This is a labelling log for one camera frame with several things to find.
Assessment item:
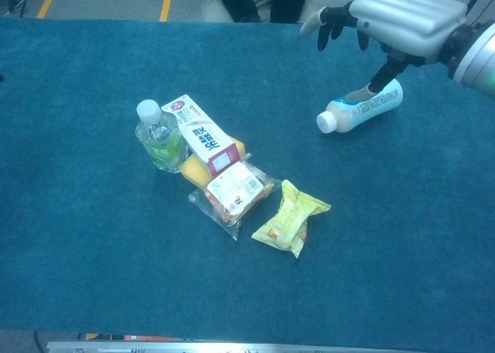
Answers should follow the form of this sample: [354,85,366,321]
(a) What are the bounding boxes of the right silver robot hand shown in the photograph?
[299,0,469,103]

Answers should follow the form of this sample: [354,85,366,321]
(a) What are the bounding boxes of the white blue drink bottle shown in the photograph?
[316,77,404,135]

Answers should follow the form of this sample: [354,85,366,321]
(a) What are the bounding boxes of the small clear green-label water bottle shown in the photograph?
[135,99,189,173]

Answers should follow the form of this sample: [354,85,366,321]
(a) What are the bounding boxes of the white toothpaste box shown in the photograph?
[160,94,238,177]

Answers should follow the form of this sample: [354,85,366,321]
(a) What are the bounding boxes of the yellow sponge block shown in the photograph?
[179,137,248,187]

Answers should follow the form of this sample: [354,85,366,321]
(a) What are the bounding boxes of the yellow snack bag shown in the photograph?
[251,179,333,259]

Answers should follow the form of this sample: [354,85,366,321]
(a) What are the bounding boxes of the seated person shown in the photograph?
[192,0,316,24]

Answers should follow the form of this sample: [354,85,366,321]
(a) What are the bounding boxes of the teal table cloth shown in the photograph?
[0,18,495,344]

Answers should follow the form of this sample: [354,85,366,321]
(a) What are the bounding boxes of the clear bag with white label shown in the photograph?
[188,159,285,242]

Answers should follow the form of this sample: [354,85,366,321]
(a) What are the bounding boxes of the aluminium rail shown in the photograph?
[46,340,495,353]

